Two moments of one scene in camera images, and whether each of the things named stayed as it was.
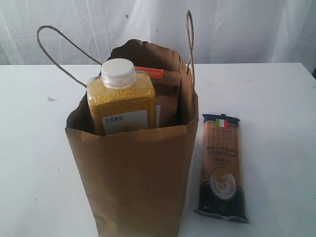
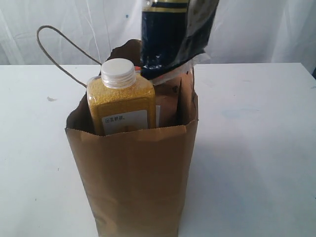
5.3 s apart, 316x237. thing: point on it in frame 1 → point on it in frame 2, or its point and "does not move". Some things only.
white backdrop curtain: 225,31 does not move
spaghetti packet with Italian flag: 221,189 → 174,36
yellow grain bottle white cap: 121,99 does not move
